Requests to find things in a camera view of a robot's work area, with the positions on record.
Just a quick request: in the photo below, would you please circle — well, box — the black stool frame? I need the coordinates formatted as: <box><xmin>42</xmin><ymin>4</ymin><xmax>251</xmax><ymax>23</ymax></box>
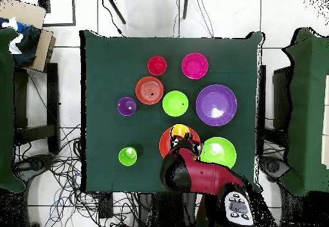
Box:
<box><xmin>13</xmin><ymin>62</ymin><xmax>60</xmax><ymax>154</ymax></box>

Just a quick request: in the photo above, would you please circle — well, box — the blue and white cloth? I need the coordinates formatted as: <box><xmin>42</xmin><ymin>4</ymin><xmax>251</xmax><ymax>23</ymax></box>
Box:
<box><xmin>0</xmin><ymin>17</ymin><xmax>42</xmax><ymax>68</ymax></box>

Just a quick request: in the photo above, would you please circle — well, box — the tangle of cables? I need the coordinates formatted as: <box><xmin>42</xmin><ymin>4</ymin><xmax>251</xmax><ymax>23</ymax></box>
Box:
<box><xmin>12</xmin><ymin>123</ymin><xmax>141</xmax><ymax>227</ymax></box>

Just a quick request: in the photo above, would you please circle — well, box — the large green bowl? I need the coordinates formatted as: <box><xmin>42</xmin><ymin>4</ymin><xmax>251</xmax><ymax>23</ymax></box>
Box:
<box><xmin>199</xmin><ymin>136</ymin><xmax>237</xmax><ymax>170</ymax></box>

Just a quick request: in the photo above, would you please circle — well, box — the small orange bowl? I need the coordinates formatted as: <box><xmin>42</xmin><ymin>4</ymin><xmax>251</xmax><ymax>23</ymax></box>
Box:
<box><xmin>135</xmin><ymin>76</ymin><xmax>165</xmax><ymax>105</ymax></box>

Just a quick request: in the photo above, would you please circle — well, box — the large orange-red bowl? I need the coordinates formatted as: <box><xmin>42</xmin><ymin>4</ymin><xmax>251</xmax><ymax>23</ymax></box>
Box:
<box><xmin>159</xmin><ymin>123</ymin><xmax>202</xmax><ymax>159</ymax></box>

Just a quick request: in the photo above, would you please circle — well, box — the dark green tablecloth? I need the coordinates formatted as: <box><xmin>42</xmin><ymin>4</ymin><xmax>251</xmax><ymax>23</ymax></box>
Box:
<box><xmin>79</xmin><ymin>30</ymin><xmax>264</xmax><ymax>194</ymax></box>

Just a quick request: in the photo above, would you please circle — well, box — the yellow cup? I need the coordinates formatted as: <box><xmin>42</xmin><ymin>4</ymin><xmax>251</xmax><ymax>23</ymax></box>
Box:
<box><xmin>170</xmin><ymin>123</ymin><xmax>191</xmax><ymax>139</ymax></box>

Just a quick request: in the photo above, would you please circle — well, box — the green cup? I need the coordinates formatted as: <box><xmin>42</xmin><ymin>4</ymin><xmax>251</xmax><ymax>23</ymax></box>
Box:
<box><xmin>118</xmin><ymin>146</ymin><xmax>138</xmax><ymax>167</ymax></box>

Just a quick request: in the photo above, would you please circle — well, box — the large purple bowl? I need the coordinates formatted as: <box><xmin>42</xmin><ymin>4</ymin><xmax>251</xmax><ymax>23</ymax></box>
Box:
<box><xmin>195</xmin><ymin>84</ymin><xmax>238</xmax><ymax>127</ymax></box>

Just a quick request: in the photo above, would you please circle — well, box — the green cloth covered table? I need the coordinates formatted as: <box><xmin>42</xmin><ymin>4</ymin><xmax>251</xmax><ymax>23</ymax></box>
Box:
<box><xmin>278</xmin><ymin>27</ymin><xmax>329</xmax><ymax>197</ymax></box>
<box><xmin>0</xmin><ymin>27</ymin><xmax>26</xmax><ymax>193</ymax></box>

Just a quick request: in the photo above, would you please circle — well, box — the black power adapter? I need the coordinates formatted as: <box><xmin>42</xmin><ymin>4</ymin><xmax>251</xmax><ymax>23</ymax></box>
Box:
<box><xmin>98</xmin><ymin>192</ymin><xmax>114</xmax><ymax>219</ymax></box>

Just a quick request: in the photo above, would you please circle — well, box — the pink bowl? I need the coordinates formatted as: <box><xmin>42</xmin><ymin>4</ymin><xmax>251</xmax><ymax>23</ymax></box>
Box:
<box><xmin>181</xmin><ymin>52</ymin><xmax>209</xmax><ymax>80</ymax></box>

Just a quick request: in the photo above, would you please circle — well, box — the cardboard box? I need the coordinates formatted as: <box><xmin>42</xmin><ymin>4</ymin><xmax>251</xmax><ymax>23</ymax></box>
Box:
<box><xmin>0</xmin><ymin>0</ymin><xmax>57</xmax><ymax>72</ymax></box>

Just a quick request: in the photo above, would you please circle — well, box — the small green bowl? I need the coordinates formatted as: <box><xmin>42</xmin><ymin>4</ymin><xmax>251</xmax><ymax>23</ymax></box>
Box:
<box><xmin>162</xmin><ymin>90</ymin><xmax>189</xmax><ymax>118</ymax></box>

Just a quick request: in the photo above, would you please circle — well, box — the red cup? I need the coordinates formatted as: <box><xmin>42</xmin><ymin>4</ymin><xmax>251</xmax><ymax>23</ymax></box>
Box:
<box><xmin>147</xmin><ymin>56</ymin><xmax>167</xmax><ymax>77</ymax></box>

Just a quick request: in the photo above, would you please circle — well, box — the purple cup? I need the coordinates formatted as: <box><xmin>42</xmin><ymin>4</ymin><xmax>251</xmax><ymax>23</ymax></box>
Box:
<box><xmin>117</xmin><ymin>96</ymin><xmax>138</xmax><ymax>117</ymax></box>

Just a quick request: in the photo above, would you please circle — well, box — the black rectangular frame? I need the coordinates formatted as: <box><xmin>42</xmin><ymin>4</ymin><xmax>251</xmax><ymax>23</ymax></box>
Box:
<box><xmin>38</xmin><ymin>0</ymin><xmax>76</xmax><ymax>27</ymax></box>

